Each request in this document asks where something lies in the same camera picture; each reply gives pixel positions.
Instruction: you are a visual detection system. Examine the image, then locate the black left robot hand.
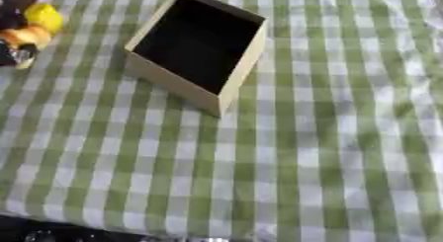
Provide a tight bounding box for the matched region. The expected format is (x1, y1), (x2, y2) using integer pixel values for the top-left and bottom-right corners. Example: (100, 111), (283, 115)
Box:
(0, 0), (44, 70)

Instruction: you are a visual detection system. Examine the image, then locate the yellow toy fruit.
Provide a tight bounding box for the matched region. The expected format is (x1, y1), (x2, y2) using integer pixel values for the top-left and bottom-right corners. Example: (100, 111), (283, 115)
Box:
(22, 2), (66, 36)

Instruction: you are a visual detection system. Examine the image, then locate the orange toy bread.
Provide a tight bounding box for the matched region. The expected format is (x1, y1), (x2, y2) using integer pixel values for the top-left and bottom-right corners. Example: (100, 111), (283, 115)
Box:
(0, 26), (54, 51)

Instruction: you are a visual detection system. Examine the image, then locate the tan cardboard box black inside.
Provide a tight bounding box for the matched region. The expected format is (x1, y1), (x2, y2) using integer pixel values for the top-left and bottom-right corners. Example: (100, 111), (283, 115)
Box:
(123, 0), (270, 119)

